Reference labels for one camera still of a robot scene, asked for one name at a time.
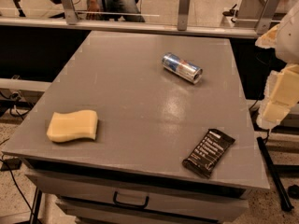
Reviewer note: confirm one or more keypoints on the yellow sponge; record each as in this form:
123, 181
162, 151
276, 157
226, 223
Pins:
72, 126

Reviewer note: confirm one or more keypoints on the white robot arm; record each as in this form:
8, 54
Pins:
287, 48

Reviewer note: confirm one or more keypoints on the black rxbar chocolate wrapper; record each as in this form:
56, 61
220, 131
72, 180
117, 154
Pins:
206, 155

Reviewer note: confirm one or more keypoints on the silver blue redbull can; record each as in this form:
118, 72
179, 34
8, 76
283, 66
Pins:
182, 68

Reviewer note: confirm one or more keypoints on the black pole on floor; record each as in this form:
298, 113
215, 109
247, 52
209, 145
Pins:
285, 202

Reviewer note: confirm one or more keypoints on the grey metal rail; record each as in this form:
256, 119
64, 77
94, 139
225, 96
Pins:
204, 18

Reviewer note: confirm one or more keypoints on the black drawer handle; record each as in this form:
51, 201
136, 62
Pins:
130, 201

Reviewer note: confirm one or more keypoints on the grey lower drawer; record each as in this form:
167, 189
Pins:
107, 214

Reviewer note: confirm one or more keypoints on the grey top drawer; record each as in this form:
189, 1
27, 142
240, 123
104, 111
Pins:
173, 202

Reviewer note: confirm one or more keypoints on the seated person in jeans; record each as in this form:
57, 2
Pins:
108, 9

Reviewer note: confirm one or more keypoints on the grey drawer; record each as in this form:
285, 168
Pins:
107, 214
173, 202

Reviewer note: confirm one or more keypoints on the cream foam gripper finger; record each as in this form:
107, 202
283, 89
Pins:
268, 40
281, 94

